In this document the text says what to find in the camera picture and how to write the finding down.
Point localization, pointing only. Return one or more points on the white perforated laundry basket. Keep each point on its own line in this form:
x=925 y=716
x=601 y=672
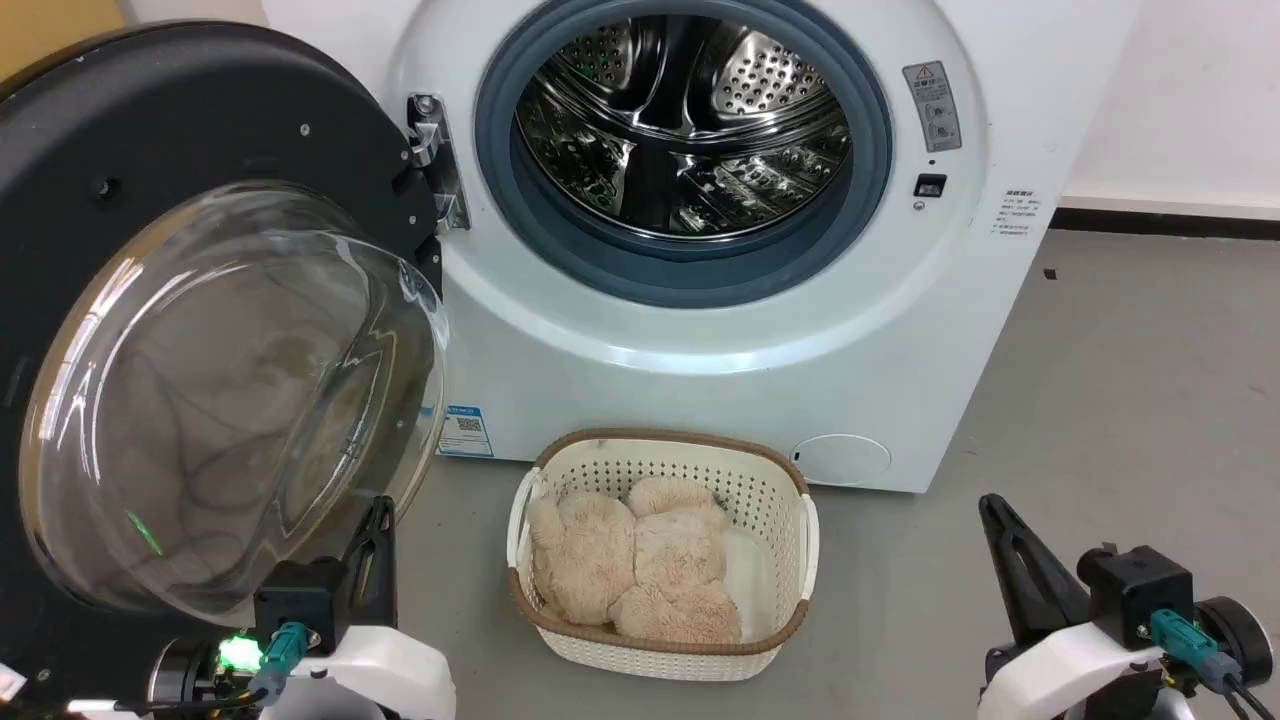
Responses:
x=770 y=500

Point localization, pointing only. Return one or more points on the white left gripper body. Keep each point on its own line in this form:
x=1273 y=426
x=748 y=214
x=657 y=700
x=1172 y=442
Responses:
x=390 y=670

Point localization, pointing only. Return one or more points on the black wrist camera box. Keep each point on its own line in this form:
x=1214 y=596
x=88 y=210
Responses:
x=298 y=600
x=1140 y=590

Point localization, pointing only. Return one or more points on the metal door hinge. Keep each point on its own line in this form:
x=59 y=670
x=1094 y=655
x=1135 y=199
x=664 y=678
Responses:
x=438 y=160

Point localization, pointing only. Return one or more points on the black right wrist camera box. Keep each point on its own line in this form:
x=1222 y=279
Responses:
x=1140 y=590

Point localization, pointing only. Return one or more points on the beige fluffy plush toy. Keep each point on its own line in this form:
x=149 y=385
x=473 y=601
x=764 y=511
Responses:
x=640 y=570

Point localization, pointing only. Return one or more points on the small printed text label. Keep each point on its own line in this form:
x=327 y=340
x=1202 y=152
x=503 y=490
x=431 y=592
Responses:
x=1017 y=215

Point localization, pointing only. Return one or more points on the round white filter cover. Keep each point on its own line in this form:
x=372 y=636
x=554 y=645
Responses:
x=842 y=460

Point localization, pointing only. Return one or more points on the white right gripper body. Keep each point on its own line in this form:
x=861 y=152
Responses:
x=1070 y=670

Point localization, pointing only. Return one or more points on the blue QR code sticker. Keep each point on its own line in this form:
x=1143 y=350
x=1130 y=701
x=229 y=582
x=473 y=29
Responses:
x=466 y=431

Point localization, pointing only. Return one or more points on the grey warning sticker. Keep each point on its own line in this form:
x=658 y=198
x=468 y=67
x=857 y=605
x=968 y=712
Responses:
x=932 y=105

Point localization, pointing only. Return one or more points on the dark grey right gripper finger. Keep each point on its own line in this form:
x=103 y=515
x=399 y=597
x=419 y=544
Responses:
x=1030 y=570

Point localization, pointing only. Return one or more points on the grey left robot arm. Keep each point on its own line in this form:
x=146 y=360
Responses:
x=190 y=675

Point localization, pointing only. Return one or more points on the stainless steel washer drum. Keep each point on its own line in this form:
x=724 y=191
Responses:
x=680 y=120

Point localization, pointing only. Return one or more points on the black door latch socket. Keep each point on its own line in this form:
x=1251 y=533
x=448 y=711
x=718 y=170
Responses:
x=930 y=185

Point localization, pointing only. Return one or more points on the black round glass washer door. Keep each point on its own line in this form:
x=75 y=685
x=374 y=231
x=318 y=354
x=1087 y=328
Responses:
x=200 y=400

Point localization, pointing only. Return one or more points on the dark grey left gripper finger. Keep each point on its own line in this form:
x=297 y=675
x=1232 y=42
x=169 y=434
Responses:
x=358 y=575
x=386 y=570

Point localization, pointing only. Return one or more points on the yellow wooden panel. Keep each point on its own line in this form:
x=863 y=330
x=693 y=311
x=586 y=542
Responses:
x=55 y=30

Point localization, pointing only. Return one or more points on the white front-load washing machine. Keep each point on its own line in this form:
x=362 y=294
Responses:
x=700 y=370

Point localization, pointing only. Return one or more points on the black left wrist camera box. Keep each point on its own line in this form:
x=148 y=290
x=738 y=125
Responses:
x=298 y=600

